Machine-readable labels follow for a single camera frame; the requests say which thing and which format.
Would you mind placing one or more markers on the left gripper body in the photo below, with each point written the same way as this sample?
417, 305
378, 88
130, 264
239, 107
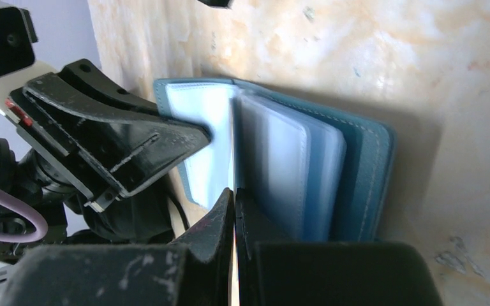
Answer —
142, 219

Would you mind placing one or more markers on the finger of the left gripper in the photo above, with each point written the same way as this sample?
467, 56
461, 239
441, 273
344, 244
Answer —
85, 77
106, 153

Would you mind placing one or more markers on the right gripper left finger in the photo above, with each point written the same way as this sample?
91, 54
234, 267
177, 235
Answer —
194, 269

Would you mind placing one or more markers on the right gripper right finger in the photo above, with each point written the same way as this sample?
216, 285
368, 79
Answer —
276, 270

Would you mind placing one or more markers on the blue card holder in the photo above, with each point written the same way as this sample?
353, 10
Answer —
317, 172

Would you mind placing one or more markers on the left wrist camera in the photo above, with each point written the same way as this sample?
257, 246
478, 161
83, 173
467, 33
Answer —
18, 63

